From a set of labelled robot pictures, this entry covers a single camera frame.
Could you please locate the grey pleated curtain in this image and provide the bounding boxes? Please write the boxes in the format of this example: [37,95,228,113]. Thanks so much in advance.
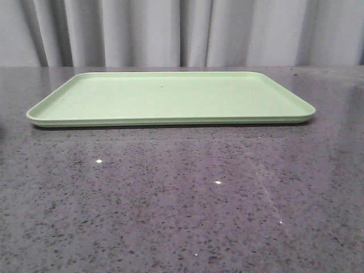
[1,1,363,67]

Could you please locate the light green plastic tray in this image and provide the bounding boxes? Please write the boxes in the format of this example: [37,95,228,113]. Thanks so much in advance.
[27,72,316,127]

